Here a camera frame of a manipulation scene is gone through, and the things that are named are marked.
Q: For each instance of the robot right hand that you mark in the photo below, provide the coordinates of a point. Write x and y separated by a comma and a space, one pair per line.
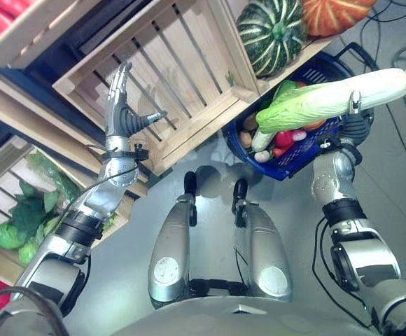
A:
356, 126

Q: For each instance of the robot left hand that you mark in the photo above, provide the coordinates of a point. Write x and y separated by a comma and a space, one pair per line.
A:
116, 105

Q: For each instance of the napa cabbage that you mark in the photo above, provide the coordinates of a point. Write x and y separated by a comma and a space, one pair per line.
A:
315, 99

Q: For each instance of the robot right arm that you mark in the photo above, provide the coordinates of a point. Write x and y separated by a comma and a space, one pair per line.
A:
360, 245

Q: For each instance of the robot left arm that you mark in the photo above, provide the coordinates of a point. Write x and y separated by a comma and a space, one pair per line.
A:
112, 178

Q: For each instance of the blue plastic shopping basket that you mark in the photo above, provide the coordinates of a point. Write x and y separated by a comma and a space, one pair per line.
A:
304, 154

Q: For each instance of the wooden crate with red vegetables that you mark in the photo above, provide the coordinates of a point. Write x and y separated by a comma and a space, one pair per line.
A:
38, 33

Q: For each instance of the orange fruit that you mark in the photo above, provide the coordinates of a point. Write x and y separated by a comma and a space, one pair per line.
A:
315, 124

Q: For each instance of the pink round radish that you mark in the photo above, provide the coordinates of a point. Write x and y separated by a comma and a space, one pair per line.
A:
299, 134

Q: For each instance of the empty wooden slat crate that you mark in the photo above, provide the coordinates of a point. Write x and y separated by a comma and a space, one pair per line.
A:
189, 70

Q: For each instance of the small red chili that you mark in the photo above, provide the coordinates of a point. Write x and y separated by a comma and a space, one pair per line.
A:
279, 151

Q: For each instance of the white garlic bulb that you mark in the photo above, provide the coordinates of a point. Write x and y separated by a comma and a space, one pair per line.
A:
262, 156

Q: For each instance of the brown potato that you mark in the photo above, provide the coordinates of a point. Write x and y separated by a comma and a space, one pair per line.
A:
245, 138
249, 123

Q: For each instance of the orange striped pumpkin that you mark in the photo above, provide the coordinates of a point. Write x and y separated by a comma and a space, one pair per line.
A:
332, 15

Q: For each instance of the wooden crate with pumpkins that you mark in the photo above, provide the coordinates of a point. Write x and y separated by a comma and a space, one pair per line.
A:
252, 75

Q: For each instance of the green striped pumpkin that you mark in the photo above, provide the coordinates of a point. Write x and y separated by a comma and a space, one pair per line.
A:
273, 35

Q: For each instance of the dark green leafy vegetable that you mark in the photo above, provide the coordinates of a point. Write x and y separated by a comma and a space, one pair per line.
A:
31, 206

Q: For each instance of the wooden crate with leafy greens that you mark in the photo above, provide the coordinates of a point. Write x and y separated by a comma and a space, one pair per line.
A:
0, 185

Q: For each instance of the round green cabbage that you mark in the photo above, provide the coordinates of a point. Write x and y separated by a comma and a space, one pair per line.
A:
10, 236

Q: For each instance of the robot silver torso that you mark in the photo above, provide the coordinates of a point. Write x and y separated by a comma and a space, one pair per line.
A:
245, 320

